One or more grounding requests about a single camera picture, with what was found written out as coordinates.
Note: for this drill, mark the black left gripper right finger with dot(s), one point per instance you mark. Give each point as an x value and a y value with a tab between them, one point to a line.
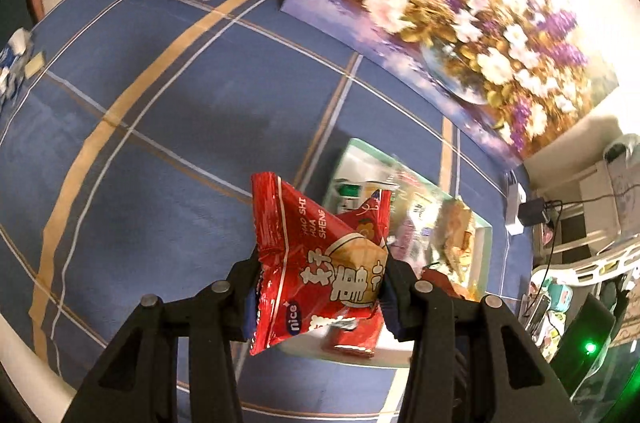
471	361

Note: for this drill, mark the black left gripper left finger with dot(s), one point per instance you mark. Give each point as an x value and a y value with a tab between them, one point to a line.
135	378

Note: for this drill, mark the red gold patterned snack packet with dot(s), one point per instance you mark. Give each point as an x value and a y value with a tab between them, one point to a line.
359	341

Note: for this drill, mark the orange cracker snack packet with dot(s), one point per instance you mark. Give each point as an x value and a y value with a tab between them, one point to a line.
454	237

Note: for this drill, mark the small red peanut snack packet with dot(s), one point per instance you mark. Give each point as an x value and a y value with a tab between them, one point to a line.
318	268

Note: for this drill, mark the green white snack packet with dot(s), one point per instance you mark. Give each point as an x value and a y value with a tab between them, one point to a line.
348	195

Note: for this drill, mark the clutter pile of items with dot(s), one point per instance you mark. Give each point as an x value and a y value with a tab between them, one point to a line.
543	314

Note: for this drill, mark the white tray with green rim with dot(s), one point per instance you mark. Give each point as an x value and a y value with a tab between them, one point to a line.
415	206

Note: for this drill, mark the black power adapter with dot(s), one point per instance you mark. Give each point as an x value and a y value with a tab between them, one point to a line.
533	212

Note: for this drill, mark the white shelf unit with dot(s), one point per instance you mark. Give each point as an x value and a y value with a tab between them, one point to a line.
598	211

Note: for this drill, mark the white charger block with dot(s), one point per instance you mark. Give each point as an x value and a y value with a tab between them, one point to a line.
515	197

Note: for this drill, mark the blue plaid tablecloth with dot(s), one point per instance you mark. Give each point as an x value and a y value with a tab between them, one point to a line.
126	162

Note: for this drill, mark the blue white small packet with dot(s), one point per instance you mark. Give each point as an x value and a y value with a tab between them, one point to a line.
18	63

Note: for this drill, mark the floral painting canvas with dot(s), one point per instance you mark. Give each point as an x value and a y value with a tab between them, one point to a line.
514	75

